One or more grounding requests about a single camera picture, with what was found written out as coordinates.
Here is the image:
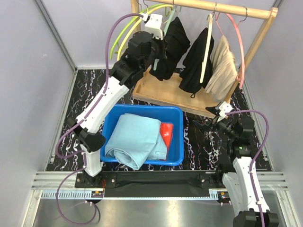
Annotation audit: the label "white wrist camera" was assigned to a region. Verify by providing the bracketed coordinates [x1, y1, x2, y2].
[142, 13, 164, 40]
[215, 101, 232, 119]

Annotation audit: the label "pink plastic hanger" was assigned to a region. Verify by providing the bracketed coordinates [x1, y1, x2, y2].
[225, 13, 246, 89]

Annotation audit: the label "cream plastic hanger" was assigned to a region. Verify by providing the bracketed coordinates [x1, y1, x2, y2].
[199, 14, 213, 84]

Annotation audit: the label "mint green hanger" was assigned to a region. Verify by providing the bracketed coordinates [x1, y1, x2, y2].
[152, 5, 182, 70]

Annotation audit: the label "beige trousers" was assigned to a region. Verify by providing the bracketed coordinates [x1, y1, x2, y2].
[205, 35, 237, 102]

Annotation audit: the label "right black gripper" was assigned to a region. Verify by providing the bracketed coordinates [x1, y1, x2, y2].
[193, 106, 238, 140]

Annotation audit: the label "aluminium rail frame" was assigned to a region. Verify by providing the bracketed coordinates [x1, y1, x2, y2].
[21, 171, 299, 227]

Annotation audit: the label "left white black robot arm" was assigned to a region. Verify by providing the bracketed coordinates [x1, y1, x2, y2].
[68, 31, 167, 187]

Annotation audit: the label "wooden clothes rack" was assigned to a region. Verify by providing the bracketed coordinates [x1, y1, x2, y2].
[133, 0, 278, 118]

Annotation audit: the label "black trousers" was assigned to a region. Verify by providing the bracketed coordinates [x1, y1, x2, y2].
[179, 27, 213, 98]
[150, 17, 190, 81]

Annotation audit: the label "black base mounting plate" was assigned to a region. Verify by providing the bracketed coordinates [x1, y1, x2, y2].
[75, 170, 225, 199]

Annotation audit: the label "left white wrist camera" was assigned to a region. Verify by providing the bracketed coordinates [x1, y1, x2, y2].
[142, 13, 164, 40]

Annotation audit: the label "blue plastic bin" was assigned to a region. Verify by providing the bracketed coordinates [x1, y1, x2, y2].
[100, 105, 184, 166]

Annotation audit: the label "light blue trousers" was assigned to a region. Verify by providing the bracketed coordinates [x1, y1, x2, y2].
[105, 113, 168, 170]

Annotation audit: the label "red white patterned trousers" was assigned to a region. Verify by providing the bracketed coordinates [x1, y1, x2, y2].
[160, 122, 174, 160]

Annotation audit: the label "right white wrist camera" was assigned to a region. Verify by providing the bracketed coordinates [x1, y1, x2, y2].
[215, 101, 232, 119]

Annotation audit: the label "green plastic hanger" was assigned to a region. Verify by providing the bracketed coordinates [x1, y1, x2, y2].
[109, 3, 173, 60]

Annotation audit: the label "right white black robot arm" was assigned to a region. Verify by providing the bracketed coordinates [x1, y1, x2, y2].
[194, 101, 279, 227]

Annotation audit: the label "yellow plastic hanger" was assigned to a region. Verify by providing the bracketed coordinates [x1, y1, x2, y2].
[116, 4, 173, 60]

